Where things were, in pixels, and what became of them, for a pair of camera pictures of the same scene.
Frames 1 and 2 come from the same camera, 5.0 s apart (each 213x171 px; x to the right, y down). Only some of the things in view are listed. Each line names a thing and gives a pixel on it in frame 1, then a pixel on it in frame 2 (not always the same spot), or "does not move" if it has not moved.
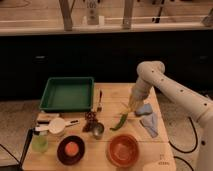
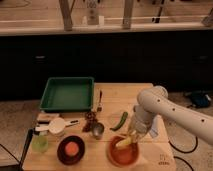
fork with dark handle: (99, 108) does not move
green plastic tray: (68, 93) does not move
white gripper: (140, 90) to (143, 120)
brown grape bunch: (90, 121) does not move
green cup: (40, 142) does not move
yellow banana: (125, 110) to (126, 141)
